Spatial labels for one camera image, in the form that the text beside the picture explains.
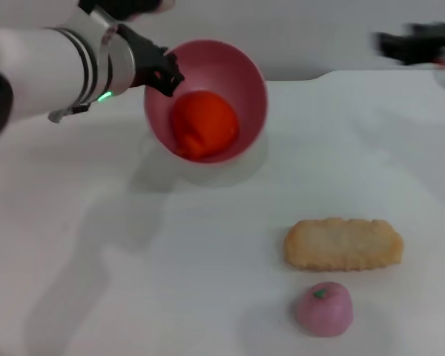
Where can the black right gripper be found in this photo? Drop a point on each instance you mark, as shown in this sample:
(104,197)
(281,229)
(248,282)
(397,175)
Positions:
(430,41)

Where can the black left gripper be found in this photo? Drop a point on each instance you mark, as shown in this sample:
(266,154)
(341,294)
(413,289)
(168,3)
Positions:
(144,55)

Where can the pink plastic bowl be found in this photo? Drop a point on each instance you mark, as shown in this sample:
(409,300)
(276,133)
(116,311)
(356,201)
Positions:
(222,74)

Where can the orange toy fruit with stem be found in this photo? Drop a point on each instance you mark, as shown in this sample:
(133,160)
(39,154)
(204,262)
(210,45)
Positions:
(207,122)

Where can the tan oblong biscuit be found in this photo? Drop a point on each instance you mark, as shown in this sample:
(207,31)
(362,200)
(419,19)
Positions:
(341,244)

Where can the pink toy peach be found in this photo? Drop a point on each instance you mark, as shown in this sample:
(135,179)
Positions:
(324,309)

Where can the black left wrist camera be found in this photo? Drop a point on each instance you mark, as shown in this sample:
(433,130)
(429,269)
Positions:
(133,7)

